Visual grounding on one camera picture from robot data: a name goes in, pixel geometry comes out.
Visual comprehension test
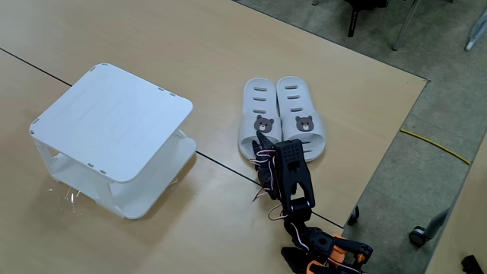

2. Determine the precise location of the black object on floor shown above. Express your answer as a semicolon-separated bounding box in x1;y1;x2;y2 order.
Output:
460;254;485;274

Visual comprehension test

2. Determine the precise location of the grey furniture leg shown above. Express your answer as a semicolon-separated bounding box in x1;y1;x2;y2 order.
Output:
424;207;452;240

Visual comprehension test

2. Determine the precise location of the white bear slipper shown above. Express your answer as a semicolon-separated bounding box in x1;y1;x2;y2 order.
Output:
237;78;283;161
275;75;327;164

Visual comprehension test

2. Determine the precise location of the white plastic box shelf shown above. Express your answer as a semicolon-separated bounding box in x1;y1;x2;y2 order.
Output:
29;62;198;221

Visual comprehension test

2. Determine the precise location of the black chair part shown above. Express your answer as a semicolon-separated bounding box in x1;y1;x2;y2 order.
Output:
344;0;390;38

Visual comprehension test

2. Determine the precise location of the grey caster wheel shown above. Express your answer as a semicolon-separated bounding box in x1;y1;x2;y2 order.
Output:
409;225;430;248

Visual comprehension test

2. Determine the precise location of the pale grey folded umbrella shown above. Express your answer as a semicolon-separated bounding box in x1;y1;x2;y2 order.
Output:
464;3;487;52

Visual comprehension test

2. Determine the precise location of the black caster wheel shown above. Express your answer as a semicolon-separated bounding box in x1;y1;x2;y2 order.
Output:
346;205;361;226

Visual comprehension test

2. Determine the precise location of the yellow floor cable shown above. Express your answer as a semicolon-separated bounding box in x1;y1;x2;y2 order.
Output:
399;128;472;166

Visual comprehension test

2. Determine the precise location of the metal chair leg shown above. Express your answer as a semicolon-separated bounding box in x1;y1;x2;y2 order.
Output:
391;0;419;52

